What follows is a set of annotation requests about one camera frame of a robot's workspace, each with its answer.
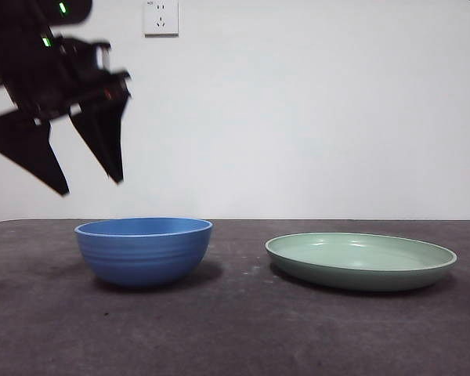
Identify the green round plate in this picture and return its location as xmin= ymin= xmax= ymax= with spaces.
xmin=265 ymin=232 xmax=457 ymax=292

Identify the blue ribbed bowl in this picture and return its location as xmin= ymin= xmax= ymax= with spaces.
xmin=74 ymin=217 xmax=214 ymax=290

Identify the white wall socket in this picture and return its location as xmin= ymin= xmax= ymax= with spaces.
xmin=143 ymin=0 xmax=179 ymax=38

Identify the pale grey left wrist camera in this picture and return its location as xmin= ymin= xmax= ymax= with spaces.
xmin=96 ymin=42 xmax=112 ymax=70

